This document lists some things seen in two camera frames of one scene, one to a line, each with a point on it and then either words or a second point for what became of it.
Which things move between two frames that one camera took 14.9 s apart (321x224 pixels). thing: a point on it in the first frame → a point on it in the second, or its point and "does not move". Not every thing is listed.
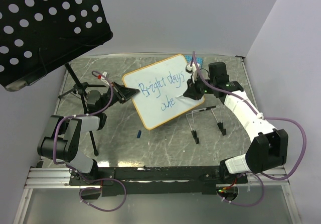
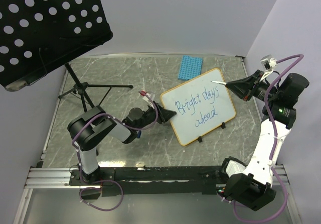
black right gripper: x=192 y=92 → x=243 y=88
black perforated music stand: x=42 y=24 does not move
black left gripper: x=123 y=93 → x=164 y=115
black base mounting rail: x=140 y=181 does not move
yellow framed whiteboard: x=161 y=85 → x=201 y=106
